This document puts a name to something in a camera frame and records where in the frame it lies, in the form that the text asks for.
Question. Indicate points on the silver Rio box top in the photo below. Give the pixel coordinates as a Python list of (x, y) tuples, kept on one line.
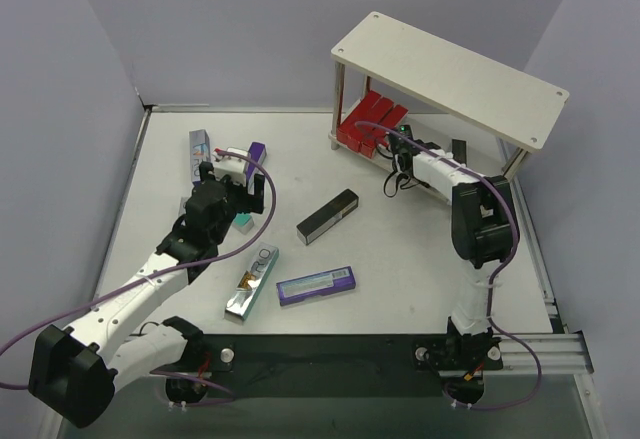
[(199, 147)]

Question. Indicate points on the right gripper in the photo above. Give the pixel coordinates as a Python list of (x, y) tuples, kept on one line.
[(396, 141)]

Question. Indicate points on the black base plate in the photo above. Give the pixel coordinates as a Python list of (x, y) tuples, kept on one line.
[(338, 366)]

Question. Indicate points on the purple toothpaste box flat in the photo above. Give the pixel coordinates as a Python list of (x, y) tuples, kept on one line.
[(319, 284)]

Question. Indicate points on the white two-tier shelf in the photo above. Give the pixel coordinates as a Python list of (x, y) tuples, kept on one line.
[(515, 107)]

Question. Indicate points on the silver rio box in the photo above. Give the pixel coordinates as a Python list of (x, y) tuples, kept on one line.
[(251, 283), (182, 206), (199, 147)]

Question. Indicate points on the purple toothpaste box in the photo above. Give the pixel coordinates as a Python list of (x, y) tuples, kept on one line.
[(258, 152), (319, 284)]

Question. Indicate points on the silver Rio box left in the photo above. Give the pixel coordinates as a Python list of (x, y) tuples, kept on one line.
[(182, 206)]

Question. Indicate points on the aluminium frame rail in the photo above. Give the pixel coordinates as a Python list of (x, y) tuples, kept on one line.
[(537, 355)]

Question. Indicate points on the silver Rio box bottom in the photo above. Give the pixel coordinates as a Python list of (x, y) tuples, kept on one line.
[(251, 283)]

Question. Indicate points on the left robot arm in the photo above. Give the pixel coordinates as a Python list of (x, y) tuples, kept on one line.
[(77, 370)]

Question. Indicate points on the teal toothpaste box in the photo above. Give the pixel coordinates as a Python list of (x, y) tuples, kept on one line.
[(243, 223)]

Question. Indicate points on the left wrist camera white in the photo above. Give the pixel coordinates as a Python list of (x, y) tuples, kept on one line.
[(231, 162)]

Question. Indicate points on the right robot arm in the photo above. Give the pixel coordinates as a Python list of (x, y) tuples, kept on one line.
[(484, 233)]

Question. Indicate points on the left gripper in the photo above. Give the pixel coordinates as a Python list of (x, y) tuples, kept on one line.
[(248, 199)]

